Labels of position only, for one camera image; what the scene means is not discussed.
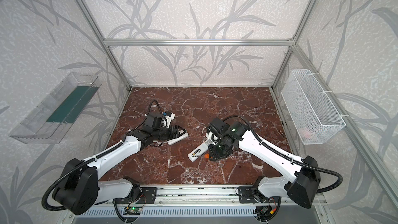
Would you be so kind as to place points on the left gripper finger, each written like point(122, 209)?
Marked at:
point(178, 131)
point(173, 140)

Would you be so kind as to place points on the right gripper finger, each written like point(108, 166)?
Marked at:
point(220, 156)
point(212, 153)

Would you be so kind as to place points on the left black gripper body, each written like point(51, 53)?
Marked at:
point(168, 132)

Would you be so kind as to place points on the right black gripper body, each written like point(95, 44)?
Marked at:
point(213, 149)

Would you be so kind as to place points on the short white remote control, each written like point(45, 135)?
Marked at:
point(180, 138)

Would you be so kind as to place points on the orange handled screwdriver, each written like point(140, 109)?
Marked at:
point(205, 155)

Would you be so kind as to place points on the long white remote control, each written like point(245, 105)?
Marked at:
point(199, 151)

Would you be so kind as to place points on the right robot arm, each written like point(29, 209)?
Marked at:
point(300, 178)

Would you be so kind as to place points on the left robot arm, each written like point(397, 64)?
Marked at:
point(80, 187)

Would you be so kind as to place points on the right connector wiring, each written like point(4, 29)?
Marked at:
point(267, 211)

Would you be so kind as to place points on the left circuit board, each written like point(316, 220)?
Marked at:
point(132, 211)

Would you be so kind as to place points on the pink object in basket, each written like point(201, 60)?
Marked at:
point(306, 133)

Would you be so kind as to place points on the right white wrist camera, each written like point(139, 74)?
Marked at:
point(211, 138)

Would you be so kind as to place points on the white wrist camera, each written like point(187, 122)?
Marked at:
point(211, 138)
point(167, 118)

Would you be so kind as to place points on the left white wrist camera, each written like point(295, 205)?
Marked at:
point(167, 118)

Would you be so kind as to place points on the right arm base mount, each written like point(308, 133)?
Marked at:
point(248, 195)

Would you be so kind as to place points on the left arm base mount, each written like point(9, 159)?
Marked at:
point(142, 195)

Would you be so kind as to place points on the white wire mesh basket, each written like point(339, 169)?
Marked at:
point(310, 107)

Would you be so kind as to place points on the clear plastic wall bin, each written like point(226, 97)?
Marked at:
point(49, 122)

